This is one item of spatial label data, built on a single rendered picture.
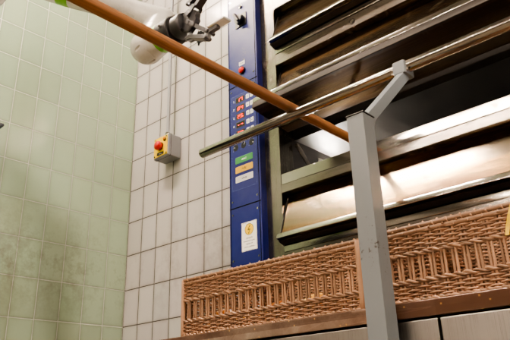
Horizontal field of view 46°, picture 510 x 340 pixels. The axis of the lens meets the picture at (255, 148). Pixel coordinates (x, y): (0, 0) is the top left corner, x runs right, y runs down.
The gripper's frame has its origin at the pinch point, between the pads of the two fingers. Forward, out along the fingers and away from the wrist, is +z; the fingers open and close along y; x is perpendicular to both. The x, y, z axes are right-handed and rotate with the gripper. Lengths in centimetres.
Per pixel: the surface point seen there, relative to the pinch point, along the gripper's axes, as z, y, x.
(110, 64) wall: -118, -48, -41
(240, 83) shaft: 7.1, 30.6, 1.5
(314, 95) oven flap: -4.2, 10.9, -47.0
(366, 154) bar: 44, 63, 5
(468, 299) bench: 57, 92, 1
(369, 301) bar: 41, 91, 5
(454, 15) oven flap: 49, 10, -39
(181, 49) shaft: 7.5, 30.3, 22.2
